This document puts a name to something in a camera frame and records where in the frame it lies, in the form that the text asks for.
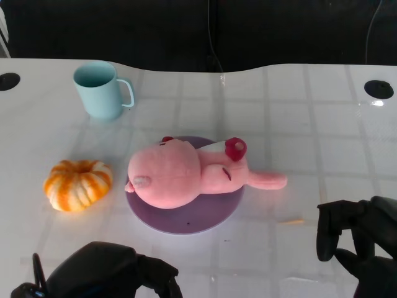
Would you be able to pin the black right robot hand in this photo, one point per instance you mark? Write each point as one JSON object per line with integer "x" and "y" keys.
{"x": 381, "y": 229}

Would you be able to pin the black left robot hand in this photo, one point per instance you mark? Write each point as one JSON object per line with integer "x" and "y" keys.
{"x": 102, "y": 267}

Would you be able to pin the light blue mug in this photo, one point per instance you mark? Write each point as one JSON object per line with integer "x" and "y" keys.
{"x": 99, "y": 99}

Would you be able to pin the pink plush doll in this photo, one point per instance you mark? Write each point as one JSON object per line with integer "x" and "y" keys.
{"x": 167, "y": 174}

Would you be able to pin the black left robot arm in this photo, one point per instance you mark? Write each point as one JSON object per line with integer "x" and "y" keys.
{"x": 28, "y": 288}

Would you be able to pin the lavender round plate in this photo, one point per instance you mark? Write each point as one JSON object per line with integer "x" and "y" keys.
{"x": 186, "y": 220}

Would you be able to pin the orange white striped pumpkin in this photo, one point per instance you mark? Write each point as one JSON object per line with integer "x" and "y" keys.
{"x": 77, "y": 186}

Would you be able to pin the white background object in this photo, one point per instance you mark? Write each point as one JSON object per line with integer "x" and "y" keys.
{"x": 3, "y": 34}

